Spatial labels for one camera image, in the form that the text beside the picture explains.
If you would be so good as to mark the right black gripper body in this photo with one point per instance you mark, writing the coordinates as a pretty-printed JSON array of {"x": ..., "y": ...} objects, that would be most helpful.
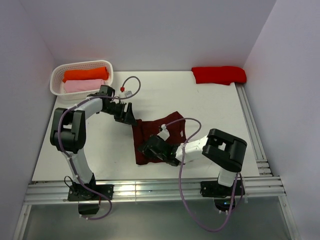
[{"x": 148, "y": 151}]

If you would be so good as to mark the orange rolled t-shirt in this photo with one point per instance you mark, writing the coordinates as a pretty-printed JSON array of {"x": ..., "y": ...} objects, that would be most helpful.
[{"x": 86, "y": 74}]

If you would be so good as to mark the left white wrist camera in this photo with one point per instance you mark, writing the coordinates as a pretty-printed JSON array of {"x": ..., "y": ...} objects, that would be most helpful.
[{"x": 125, "y": 94}]

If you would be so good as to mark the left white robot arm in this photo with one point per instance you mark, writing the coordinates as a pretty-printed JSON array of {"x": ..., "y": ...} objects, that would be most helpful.
[{"x": 68, "y": 134}]

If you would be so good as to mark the aluminium front rail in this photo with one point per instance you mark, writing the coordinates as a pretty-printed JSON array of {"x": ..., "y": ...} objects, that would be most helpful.
[{"x": 46, "y": 193}]

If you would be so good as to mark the bright red folded t-shirt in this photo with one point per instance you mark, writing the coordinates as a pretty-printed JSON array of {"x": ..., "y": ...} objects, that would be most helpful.
[{"x": 222, "y": 75}]

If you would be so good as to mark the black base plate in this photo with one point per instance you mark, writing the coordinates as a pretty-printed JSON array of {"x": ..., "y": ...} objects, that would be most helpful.
[
  {"x": 106, "y": 190},
  {"x": 212, "y": 189}
]

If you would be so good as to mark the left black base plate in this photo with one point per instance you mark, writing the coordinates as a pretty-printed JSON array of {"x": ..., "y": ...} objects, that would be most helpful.
[{"x": 106, "y": 190}]

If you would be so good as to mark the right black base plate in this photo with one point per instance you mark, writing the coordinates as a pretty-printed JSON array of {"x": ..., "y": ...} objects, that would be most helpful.
[{"x": 212, "y": 189}]

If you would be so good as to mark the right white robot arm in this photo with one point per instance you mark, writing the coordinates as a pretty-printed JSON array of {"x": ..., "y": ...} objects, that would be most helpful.
[{"x": 225, "y": 150}]

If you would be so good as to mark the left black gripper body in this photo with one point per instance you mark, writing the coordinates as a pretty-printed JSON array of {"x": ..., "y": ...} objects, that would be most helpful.
[{"x": 117, "y": 110}]

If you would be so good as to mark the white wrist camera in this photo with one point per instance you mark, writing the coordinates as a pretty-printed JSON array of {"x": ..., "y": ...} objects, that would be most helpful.
[
  {"x": 125, "y": 94},
  {"x": 164, "y": 134}
]

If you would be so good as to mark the white plastic basket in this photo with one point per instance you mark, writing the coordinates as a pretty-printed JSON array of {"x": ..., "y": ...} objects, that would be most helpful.
[{"x": 56, "y": 84}]

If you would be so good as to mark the pink rolled t-shirt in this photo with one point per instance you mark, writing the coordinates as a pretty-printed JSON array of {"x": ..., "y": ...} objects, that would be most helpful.
[{"x": 75, "y": 86}]

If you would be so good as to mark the dark red t-shirt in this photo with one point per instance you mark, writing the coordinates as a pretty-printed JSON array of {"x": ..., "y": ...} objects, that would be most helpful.
[{"x": 145, "y": 129}]

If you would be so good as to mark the aluminium side rail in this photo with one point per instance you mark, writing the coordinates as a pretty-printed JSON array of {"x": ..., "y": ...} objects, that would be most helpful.
[{"x": 258, "y": 150}]

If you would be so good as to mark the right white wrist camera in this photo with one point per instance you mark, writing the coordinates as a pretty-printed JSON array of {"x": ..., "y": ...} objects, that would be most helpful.
[{"x": 164, "y": 134}]

